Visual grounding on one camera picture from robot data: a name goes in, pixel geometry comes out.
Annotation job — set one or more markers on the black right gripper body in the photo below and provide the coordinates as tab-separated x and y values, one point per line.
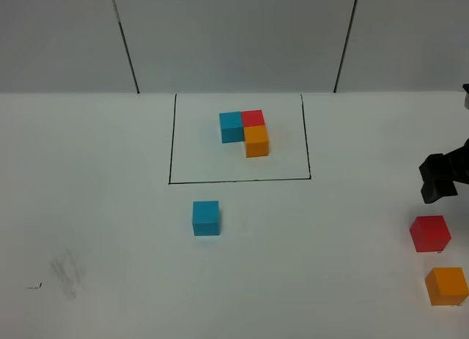
452	166

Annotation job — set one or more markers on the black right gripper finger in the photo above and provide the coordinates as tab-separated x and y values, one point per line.
433	190

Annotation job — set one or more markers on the orange template cube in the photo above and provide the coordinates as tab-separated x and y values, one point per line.
256	141

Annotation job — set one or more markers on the red template cube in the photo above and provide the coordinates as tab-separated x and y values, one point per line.
252	118

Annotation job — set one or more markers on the blue template cube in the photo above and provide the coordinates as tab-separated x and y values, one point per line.
231	125

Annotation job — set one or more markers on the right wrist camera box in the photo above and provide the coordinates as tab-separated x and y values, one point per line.
465	86

